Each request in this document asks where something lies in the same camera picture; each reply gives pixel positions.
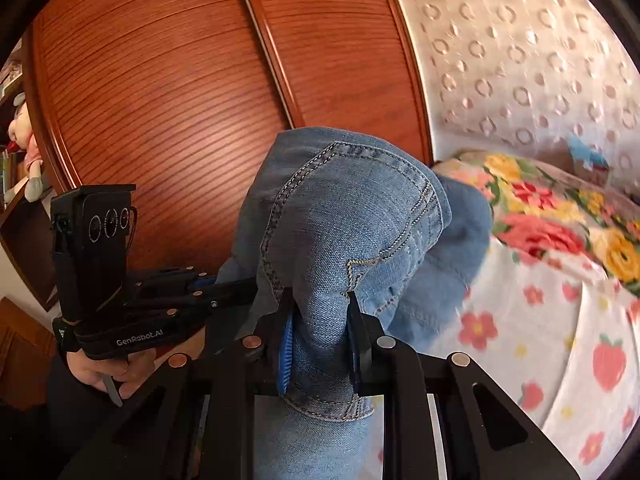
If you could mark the wooden wardrobe sliding doors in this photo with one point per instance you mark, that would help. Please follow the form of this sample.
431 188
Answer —
183 99

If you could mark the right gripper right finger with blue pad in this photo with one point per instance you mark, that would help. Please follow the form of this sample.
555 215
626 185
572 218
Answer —
365 365

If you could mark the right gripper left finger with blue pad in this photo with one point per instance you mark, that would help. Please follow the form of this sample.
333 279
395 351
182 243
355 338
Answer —
281 342

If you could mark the floral plush bed blanket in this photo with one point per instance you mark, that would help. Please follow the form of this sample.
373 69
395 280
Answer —
547 213

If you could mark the blue denim jeans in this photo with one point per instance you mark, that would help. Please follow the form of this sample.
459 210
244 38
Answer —
339 216

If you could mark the person's left hand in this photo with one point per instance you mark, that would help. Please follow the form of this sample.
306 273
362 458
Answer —
133 371

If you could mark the cardboard box with blue items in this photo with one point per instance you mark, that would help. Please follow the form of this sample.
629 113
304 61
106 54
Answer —
588 164

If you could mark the circle pattern sheer curtain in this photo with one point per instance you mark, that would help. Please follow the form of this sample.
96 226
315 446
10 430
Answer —
525 77

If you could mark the white floral folded quilt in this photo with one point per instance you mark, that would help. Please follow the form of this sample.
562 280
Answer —
562 340

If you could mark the pink white plush doll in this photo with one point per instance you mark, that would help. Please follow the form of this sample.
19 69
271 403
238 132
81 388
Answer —
22 138

